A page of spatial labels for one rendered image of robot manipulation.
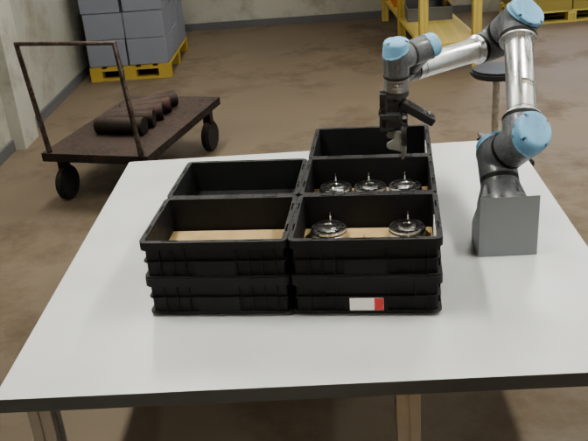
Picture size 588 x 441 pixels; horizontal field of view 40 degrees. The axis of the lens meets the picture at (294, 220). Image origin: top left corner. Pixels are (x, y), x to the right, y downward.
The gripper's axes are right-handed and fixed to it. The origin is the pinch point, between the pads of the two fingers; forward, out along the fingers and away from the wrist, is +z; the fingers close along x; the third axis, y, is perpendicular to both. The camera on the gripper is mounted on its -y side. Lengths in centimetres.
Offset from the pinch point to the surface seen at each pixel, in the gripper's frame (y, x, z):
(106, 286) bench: 90, 34, 24
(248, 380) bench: 40, 80, 18
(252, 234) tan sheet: 45, 25, 12
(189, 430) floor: 78, 25, 96
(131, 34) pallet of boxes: 235, -464, 123
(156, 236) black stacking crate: 70, 37, 4
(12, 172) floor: 257, -231, 132
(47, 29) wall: 286, -407, 94
